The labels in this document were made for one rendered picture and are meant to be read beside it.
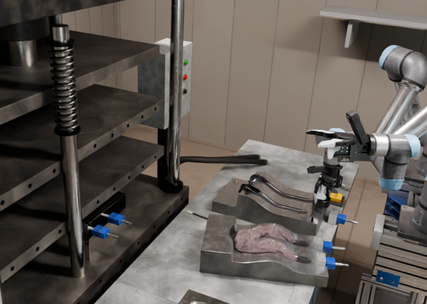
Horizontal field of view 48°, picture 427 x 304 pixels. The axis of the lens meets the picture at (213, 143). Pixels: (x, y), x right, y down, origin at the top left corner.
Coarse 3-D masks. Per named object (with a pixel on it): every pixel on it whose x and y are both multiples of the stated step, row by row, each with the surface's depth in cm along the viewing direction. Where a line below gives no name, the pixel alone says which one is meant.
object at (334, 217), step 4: (332, 212) 227; (336, 212) 227; (332, 216) 226; (336, 216) 226; (340, 216) 227; (344, 216) 227; (332, 220) 227; (336, 220) 227; (340, 220) 226; (344, 220) 225; (348, 220) 226; (332, 224) 228
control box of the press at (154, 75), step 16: (160, 48) 242; (144, 64) 240; (160, 64) 236; (144, 80) 244; (160, 80) 240; (160, 96) 243; (160, 112) 247; (160, 128) 266; (160, 144) 270; (160, 160) 274
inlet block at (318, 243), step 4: (316, 240) 202; (320, 240) 202; (316, 244) 200; (320, 244) 200; (324, 244) 202; (328, 244) 202; (316, 248) 201; (320, 248) 201; (324, 248) 201; (328, 248) 201; (332, 248) 201; (336, 248) 202; (340, 248) 202; (344, 248) 202
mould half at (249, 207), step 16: (224, 192) 237; (240, 192) 224; (272, 192) 231; (288, 192) 236; (304, 192) 237; (224, 208) 229; (240, 208) 225; (256, 208) 221; (272, 208) 222; (304, 208) 223; (320, 208) 223; (256, 224) 225; (288, 224) 217; (304, 224) 214; (320, 224) 224
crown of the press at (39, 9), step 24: (0, 0) 116; (24, 0) 123; (48, 0) 131; (72, 0) 140; (96, 0) 150; (120, 0) 162; (0, 24) 118; (24, 24) 168; (48, 24) 180; (24, 48) 176
